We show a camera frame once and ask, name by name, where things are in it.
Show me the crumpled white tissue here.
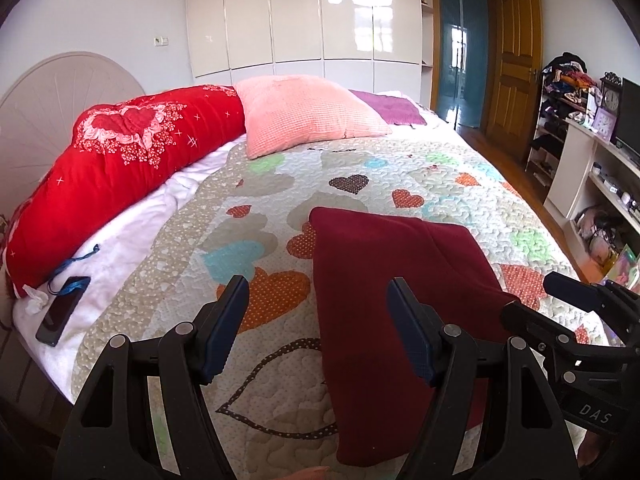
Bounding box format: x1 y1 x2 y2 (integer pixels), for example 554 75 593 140
22 284 49 315

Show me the dark red garment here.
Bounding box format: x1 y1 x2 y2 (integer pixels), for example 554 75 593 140
308 206 524 467

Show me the teal glass doorway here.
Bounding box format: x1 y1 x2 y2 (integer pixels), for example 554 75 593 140
436 0 495 130

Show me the purple table clock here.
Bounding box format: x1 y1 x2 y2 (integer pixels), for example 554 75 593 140
592 109 619 142

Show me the black smartphone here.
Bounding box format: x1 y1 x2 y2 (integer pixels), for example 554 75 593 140
35 276 92 347

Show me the black television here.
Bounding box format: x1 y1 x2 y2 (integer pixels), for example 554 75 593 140
614 77 640 154

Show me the pink bag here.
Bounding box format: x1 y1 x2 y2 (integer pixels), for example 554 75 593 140
574 205 627 267

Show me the glossy white wardrobe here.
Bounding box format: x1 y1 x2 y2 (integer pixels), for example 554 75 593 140
186 0 435 95

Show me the colourful printed box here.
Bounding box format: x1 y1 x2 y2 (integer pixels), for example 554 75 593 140
604 244 640 292

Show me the pile of clothes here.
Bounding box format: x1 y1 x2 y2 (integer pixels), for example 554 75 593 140
542 52 599 97

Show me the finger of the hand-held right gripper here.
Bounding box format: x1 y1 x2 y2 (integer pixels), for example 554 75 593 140
542 271 640 346
500 300 626 396

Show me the dark ornate clock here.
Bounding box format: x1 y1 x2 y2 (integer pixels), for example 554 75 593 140
600 72 624 111

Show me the red floral bolster pillow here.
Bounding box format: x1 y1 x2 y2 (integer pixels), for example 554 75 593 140
5 85 247 300

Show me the blue lanyard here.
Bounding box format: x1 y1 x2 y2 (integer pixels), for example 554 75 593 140
47 243 101 297

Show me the purple pillow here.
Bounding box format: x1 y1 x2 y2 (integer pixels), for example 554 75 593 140
348 89 428 127

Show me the wooden door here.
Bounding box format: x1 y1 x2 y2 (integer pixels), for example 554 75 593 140
492 0 544 161

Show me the white fleece blanket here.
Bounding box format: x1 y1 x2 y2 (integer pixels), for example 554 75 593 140
12 135 251 396

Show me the heart patterned quilted bedspread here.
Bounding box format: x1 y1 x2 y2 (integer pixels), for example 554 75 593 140
70 130 609 480

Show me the white media cabinet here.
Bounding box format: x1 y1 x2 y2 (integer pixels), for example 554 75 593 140
544 119 640 281

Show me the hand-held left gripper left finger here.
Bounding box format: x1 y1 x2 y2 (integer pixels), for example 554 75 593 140
54 275 251 480

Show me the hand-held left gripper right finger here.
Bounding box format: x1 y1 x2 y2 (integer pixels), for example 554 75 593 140
386 276 584 480

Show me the round beige headboard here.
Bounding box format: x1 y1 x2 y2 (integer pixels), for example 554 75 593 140
0 51 146 216

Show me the pink pillow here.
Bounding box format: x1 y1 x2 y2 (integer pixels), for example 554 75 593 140
234 75 394 159

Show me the open shelf rack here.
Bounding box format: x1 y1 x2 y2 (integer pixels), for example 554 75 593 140
525 60 601 192

